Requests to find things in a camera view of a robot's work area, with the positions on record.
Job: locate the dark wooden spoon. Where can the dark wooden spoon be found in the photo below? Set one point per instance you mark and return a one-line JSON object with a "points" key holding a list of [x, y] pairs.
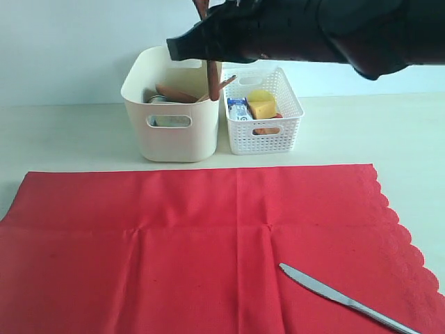
{"points": [[212, 70]]}

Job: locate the white perforated plastic basket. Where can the white perforated plastic basket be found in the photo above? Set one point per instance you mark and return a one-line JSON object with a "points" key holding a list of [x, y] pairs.
{"points": [[241, 137]]}

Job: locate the orange fried chicken piece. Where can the orange fried chicken piece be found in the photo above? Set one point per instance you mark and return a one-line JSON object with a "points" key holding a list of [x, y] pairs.
{"points": [[266, 131]]}

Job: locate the stainless steel cup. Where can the stainless steel cup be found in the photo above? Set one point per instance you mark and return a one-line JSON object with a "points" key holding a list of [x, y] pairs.
{"points": [[157, 99]]}

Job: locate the brown wooden plate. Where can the brown wooden plate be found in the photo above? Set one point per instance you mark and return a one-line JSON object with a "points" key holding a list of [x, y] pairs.
{"points": [[175, 95]]}

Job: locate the cream plastic bin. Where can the cream plastic bin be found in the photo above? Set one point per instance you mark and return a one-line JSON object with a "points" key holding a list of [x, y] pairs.
{"points": [[170, 144]]}

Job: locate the pale green ceramic bowl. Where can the pale green ceramic bowl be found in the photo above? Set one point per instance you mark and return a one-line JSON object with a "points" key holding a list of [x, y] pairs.
{"points": [[169, 121]]}

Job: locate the orange cheese wedge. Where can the orange cheese wedge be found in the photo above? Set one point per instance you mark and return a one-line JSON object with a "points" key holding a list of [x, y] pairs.
{"points": [[263, 110]]}

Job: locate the yellow lemon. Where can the yellow lemon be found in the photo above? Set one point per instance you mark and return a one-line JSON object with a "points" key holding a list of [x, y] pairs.
{"points": [[260, 95]]}

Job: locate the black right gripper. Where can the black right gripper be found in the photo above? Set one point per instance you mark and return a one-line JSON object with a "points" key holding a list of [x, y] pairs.
{"points": [[247, 31]]}

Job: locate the red table cloth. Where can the red table cloth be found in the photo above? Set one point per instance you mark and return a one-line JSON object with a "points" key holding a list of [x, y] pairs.
{"points": [[198, 251]]}

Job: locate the wooden chopstick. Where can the wooden chopstick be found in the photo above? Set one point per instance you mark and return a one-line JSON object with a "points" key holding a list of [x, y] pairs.
{"points": [[202, 98], [226, 82]]}

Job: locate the blue white milk carton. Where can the blue white milk carton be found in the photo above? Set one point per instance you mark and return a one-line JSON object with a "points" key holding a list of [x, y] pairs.
{"points": [[239, 109]]}

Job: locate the silver table knife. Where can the silver table knife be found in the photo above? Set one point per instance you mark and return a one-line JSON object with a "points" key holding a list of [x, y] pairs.
{"points": [[334, 295]]}

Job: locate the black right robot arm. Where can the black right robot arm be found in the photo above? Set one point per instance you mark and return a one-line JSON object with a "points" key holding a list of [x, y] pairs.
{"points": [[375, 38]]}

